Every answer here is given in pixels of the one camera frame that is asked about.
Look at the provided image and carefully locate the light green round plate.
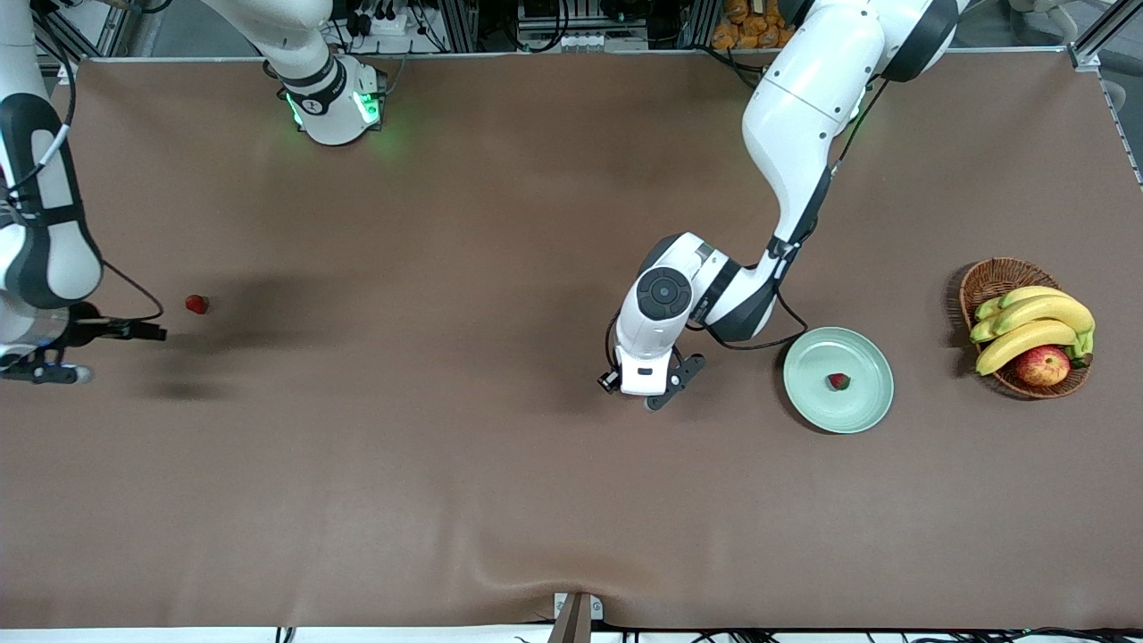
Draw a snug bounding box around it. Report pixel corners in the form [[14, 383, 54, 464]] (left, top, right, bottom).
[[783, 326, 895, 436]]

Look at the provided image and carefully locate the brown tablecloth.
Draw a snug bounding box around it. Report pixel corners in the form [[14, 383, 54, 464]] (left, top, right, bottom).
[[0, 49, 1143, 630]]

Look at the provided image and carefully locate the white terminal strip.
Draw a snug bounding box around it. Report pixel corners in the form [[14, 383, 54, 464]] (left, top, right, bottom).
[[558, 34, 648, 53]]

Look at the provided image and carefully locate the orange snack bag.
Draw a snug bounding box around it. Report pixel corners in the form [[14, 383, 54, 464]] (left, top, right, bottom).
[[712, 0, 796, 50]]

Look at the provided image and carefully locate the white power strip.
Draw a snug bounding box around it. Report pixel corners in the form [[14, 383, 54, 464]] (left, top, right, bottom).
[[344, 7, 421, 38]]

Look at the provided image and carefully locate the brown wicker basket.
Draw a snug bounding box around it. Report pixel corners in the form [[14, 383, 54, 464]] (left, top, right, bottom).
[[958, 257, 1092, 400]]

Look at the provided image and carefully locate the red apple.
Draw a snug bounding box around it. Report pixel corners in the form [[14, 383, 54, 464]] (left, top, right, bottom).
[[1015, 346, 1071, 388]]

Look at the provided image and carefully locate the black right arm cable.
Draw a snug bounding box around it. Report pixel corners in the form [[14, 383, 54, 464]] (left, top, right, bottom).
[[0, 0, 166, 324]]

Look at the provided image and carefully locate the metal bracket with brown post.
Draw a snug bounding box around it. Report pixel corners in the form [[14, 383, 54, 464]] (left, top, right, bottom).
[[546, 591, 605, 643]]

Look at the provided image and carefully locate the aluminium frame rail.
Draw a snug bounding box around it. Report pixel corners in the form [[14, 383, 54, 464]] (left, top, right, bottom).
[[40, 0, 126, 86], [1067, 0, 1143, 188]]

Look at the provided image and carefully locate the aluminium frame post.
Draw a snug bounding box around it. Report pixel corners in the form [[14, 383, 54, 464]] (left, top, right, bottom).
[[444, 0, 480, 53], [683, 0, 720, 50]]

